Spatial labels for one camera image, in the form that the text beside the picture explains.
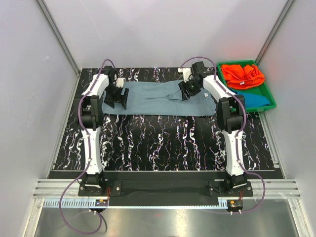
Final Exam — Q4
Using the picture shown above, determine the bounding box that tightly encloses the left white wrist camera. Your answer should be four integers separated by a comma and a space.
116, 78, 126, 88

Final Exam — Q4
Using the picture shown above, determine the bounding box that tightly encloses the teal blue t shirt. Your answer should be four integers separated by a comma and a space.
231, 89, 270, 109

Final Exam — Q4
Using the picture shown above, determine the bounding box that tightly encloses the aluminium corner post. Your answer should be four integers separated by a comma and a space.
255, 0, 296, 66
34, 0, 81, 77

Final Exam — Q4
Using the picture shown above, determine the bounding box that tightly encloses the aluminium rail frame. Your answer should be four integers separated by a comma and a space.
34, 179, 301, 199

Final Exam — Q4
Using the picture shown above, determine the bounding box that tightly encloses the small connector box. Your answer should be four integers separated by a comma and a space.
95, 198, 109, 206
228, 199, 243, 212

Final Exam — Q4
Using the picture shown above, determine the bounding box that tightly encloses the white slotted cable duct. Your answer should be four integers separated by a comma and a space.
43, 198, 229, 209

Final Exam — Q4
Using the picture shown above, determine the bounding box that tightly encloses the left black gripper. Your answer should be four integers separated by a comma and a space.
105, 84, 129, 109

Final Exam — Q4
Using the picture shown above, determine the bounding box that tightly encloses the orange t shirt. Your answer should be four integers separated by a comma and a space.
221, 64, 265, 90

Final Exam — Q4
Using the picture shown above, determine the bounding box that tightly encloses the right small connector box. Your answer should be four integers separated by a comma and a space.
228, 199, 243, 212

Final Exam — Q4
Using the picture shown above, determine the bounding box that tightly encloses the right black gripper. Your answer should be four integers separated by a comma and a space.
177, 77, 200, 101

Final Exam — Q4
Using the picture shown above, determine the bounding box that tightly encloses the green plastic bin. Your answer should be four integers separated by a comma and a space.
217, 60, 277, 113

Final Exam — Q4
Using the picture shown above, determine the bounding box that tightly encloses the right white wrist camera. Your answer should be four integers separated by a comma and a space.
178, 67, 192, 82

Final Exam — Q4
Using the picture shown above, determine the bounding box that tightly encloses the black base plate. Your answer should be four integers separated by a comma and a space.
78, 171, 253, 208

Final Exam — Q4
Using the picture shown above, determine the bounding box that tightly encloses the left small connector box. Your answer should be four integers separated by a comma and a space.
95, 198, 109, 206

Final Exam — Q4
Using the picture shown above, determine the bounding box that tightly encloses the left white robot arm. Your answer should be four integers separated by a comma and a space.
75, 66, 129, 196

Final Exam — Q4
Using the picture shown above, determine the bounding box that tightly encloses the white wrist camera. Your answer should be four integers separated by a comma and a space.
116, 78, 126, 88
178, 67, 192, 82

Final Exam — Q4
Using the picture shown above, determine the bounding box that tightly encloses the left aluminium corner post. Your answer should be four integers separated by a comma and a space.
34, 0, 81, 77

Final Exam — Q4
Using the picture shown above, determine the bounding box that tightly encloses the grey-blue t shirt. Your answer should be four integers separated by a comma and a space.
102, 80, 216, 117

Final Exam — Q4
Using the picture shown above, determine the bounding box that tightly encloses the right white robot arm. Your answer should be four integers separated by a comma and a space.
178, 62, 247, 196

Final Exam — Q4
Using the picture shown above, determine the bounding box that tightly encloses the right aluminium corner post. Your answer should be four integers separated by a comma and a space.
255, 0, 296, 66

